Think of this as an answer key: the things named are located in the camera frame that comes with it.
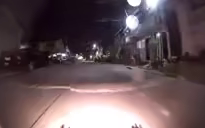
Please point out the vehicle with headlights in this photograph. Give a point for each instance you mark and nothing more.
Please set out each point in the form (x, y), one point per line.
(59, 57)

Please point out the robot's own part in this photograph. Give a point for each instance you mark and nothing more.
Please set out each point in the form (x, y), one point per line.
(63, 126)
(136, 126)

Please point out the grey asphalt road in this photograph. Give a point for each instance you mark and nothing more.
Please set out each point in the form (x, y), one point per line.
(100, 71)

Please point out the street lamp pole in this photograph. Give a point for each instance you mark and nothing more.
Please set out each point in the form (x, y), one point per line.
(130, 23)

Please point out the building with lit front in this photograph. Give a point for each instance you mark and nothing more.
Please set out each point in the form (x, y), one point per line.
(176, 33)

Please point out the dark parked vehicle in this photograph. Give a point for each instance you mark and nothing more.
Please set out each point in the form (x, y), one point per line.
(23, 58)

